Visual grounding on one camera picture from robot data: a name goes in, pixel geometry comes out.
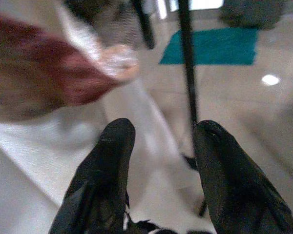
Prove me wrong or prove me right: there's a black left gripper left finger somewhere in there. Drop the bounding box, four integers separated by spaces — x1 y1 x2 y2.
48 118 136 234

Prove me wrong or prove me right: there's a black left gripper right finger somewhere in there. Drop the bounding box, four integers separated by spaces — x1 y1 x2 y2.
194 119 293 234

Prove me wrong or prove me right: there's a cream white knit shirt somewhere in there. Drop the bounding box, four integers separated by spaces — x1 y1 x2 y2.
0 4 186 210

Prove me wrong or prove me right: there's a black table leg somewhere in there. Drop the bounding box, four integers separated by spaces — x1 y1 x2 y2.
130 0 156 49
177 0 208 219

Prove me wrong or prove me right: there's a teal floor mat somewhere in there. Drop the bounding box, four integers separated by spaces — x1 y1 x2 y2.
159 27 259 66

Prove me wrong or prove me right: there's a dark bulky floor object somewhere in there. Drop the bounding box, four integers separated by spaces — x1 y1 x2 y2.
218 0 285 30

